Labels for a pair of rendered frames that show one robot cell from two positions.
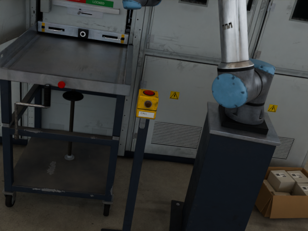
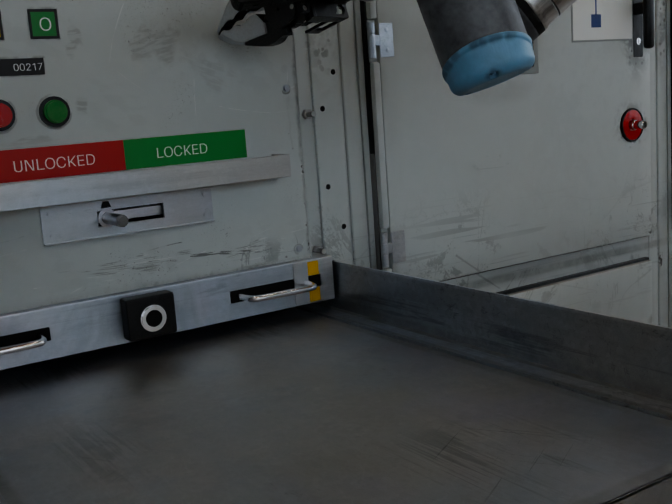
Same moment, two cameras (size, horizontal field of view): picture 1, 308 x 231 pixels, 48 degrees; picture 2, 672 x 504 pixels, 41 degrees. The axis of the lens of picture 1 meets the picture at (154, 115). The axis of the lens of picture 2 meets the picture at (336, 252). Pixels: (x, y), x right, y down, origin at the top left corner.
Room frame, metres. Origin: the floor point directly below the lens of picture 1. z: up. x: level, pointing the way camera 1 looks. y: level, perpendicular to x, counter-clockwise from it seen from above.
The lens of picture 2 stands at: (1.03, 0.76, 1.13)
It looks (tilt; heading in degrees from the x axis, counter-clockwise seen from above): 10 degrees down; 334
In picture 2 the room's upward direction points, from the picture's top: 4 degrees counter-clockwise
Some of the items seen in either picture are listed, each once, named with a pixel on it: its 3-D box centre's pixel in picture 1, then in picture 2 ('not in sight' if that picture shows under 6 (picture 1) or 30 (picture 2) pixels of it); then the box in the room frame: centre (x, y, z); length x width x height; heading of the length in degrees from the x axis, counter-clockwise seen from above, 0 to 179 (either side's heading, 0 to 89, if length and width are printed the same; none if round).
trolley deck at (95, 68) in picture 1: (75, 58); (261, 436); (1.79, 0.48, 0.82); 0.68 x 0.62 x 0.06; 7
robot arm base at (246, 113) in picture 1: (246, 106); not in sight; (1.54, -0.43, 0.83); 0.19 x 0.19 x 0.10
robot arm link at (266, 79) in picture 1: (253, 79); not in sight; (1.53, -0.42, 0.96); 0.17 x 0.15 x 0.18; 144
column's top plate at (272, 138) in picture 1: (240, 122); not in sight; (1.53, -0.42, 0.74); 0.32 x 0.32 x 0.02; 89
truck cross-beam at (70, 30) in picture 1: (84, 32); (137, 311); (2.09, 0.51, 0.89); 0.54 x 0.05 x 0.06; 97
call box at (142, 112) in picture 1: (147, 104); not in sight; (1.31, 0.04, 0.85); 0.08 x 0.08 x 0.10; 7
